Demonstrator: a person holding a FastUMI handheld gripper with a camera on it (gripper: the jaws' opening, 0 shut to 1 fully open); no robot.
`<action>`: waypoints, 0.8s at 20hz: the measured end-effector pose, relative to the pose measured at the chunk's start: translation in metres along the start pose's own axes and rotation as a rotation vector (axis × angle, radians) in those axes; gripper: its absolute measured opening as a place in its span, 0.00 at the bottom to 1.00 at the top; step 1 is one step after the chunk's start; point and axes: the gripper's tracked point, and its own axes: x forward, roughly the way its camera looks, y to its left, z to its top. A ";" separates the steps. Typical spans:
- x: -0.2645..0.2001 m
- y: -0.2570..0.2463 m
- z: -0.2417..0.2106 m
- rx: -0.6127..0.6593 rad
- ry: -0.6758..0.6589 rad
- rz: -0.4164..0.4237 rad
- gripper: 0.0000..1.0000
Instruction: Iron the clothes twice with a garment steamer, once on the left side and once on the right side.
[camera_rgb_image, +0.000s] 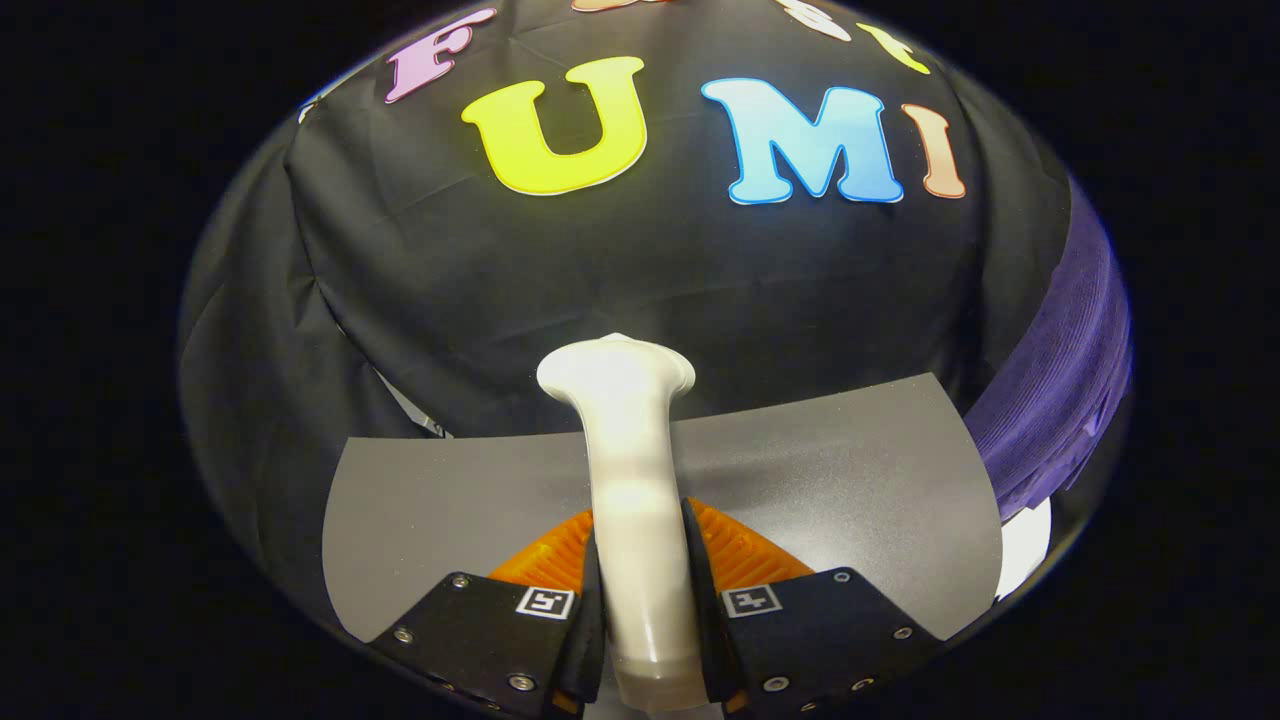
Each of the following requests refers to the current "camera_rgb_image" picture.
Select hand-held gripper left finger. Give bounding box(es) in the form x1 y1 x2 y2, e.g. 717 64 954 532
370 508 609 719

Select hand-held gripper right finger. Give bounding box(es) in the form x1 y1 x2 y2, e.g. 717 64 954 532
682 497 946 716

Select white garment steamer head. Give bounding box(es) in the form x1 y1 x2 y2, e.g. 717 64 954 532
536 333 713 713

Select purple corduroy jacket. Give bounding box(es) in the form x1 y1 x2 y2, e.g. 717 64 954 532
963 180 1134 523

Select grey cabinet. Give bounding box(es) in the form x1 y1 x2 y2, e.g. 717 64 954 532
322 372 1004 644

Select black backdrop cloth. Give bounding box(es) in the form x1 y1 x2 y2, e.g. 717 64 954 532
178 0 1076 601

